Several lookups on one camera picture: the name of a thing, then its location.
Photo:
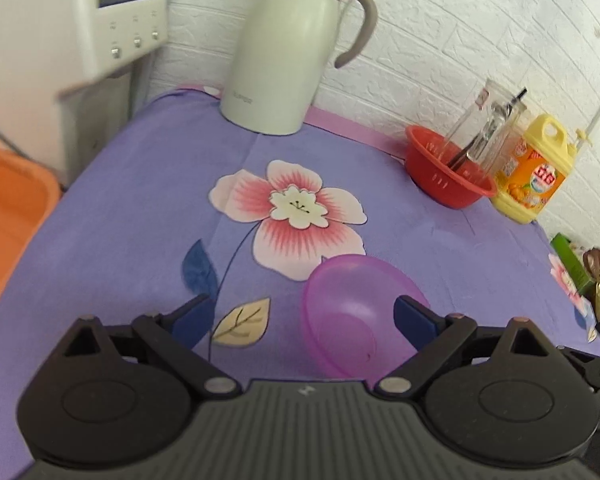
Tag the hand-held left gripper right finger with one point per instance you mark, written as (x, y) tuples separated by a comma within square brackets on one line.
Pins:
[(415, 320)]

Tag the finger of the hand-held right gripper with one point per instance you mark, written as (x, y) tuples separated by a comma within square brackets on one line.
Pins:
[(577, 359)]

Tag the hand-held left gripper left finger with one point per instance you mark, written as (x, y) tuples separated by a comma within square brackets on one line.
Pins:
[(192, 317)]

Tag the translucent purple plastic bowl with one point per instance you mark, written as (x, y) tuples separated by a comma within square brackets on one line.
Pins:
[(350, 310)]

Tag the green box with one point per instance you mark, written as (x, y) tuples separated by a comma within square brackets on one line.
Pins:
[(572, 260)]

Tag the purple floral tablecloth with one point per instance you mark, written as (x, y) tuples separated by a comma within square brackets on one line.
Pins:
[(130, 210)]

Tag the red plastic colander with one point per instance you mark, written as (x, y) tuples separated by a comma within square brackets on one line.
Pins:
[(445, 185)]

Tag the yellow detergent pump bottle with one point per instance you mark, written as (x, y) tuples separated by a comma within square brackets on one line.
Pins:
[(530, 180)]

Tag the orange plastic basin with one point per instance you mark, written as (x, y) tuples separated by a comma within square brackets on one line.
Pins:
[(10, 220)]

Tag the clear glass pitcher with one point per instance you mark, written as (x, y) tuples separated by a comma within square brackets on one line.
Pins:
[(485, 125)]

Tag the white thermos jug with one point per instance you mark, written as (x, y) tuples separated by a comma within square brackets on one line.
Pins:
[(285, 60)]

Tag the white water dispenser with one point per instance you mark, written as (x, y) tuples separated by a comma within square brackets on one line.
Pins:
[(45, 25)]

